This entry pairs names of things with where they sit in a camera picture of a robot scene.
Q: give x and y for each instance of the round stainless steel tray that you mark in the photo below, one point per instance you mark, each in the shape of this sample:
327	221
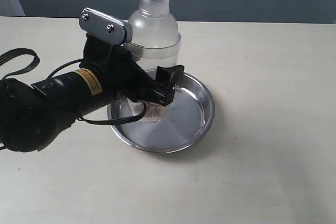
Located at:
186	121

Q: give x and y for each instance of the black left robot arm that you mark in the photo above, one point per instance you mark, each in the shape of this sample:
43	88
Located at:
32	116

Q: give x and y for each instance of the clear plastic shaker bottle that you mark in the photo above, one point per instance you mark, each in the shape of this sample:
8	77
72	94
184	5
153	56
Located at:
156	39

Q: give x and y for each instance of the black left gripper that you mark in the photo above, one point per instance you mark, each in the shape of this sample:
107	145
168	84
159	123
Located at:
115	75

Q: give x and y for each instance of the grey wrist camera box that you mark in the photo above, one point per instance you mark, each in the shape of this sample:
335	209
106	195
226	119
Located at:
105	27

